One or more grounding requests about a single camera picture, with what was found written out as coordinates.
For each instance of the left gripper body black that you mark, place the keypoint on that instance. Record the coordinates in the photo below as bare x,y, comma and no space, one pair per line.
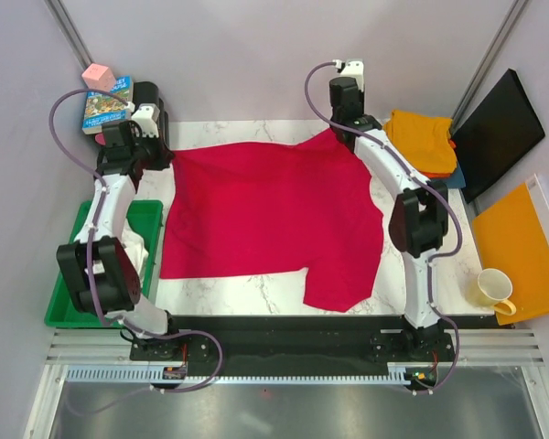
149,151

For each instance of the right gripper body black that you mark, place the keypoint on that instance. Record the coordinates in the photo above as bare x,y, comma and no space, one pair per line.
361,101

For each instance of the crimson red t-shirt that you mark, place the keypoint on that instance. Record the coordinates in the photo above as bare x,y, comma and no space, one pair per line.
258,208

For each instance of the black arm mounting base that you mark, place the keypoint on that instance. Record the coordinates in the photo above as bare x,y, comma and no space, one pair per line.
304,344

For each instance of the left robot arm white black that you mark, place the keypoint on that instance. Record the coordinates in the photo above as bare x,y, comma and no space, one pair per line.
95,267

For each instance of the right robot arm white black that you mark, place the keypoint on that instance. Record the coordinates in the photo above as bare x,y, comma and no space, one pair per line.
419,220

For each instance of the black pink mini drawer unit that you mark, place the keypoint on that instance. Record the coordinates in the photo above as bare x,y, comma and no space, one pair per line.
145,92

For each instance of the colourful paperback book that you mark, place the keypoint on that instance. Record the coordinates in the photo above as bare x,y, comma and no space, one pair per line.
101,108

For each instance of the mustard yellow folded t-shirt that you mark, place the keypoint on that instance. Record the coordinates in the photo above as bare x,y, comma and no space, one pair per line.
422,140

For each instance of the white crumpled cloth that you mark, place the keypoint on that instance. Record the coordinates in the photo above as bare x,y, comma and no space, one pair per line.
134,246

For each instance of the pink cube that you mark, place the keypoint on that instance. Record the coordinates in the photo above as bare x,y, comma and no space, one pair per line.
99,77

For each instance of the blue folded t-shirt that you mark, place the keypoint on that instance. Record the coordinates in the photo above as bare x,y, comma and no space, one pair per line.
456,180

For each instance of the black flat board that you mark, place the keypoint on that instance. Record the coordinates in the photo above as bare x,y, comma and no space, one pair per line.
502,129

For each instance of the orange folder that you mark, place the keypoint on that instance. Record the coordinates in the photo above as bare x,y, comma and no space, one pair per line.
510,237

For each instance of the pale yellow mug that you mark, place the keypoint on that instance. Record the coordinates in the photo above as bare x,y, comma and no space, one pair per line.
492,289

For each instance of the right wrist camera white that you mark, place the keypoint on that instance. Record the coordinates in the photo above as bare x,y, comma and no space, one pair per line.
351,68

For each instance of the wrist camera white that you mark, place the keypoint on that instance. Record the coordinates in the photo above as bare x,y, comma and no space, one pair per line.
146,117
351,68

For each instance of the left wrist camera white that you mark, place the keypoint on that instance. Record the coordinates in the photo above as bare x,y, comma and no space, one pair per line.
146,117

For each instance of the white slotted cable duct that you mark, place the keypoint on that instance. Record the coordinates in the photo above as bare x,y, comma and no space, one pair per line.
161,374

